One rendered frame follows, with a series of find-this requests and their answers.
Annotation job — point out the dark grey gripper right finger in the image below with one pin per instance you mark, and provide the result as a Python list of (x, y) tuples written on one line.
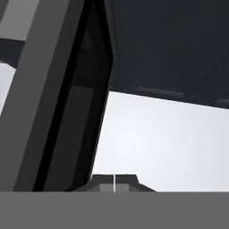
[(126, 182)]

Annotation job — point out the grey and black microwave oven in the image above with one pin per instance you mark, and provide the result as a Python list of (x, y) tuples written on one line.
[(44, 104)]

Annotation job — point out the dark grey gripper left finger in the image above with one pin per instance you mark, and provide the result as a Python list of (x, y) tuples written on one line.
[(104, 182)]

